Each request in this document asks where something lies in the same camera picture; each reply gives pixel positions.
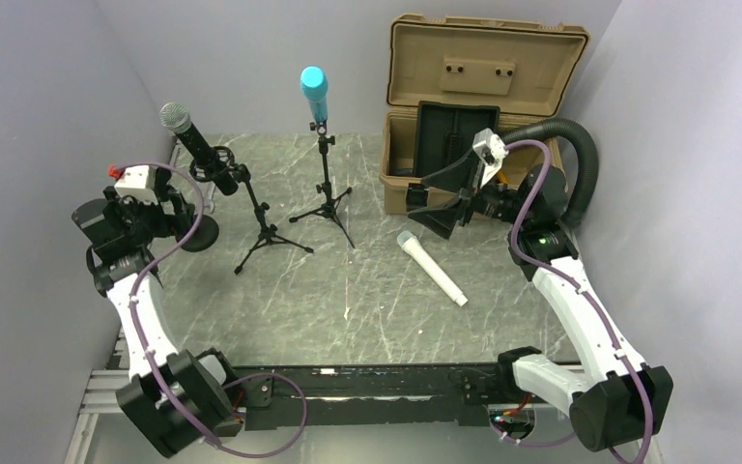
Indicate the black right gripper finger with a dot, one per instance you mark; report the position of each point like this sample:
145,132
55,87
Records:
441,218
458,175

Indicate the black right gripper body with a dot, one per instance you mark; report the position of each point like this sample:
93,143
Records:
496,201

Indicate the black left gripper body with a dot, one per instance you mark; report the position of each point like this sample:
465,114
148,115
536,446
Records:
143,221

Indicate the white microphone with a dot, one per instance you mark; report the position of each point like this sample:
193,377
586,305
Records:
411,245

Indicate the black round base mic stand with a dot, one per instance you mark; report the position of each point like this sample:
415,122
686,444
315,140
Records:
192,229

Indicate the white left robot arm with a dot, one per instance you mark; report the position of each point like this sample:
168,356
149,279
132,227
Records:
172,397

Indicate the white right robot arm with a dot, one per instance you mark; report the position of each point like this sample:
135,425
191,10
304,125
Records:
617,398

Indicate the black microphone silver grille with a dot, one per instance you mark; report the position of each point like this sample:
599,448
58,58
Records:
195,141

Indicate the black tripod stand centre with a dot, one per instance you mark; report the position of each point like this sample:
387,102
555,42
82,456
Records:
329,208

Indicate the black tripod stand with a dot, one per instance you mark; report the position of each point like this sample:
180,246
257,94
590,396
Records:
329,208
268,235

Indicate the black tripod stand left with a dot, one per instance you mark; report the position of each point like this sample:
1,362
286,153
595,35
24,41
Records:
268,235

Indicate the cyan microphone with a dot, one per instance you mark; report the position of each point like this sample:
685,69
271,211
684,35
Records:
314,87

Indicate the black tool tray insert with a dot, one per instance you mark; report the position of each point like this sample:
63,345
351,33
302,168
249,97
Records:
444,133

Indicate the tan plastic toolbox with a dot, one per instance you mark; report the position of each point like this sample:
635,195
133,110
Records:
523,67

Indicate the yellow handled screwdriver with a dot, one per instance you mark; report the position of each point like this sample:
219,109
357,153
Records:
502,179

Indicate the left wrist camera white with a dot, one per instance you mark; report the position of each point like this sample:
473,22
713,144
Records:
137,182

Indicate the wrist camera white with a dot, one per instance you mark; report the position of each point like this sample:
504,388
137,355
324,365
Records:
137,182
491,152

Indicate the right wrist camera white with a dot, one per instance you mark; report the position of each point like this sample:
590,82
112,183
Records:
491,152

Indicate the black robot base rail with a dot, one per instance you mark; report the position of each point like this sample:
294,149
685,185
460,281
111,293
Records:
273,396

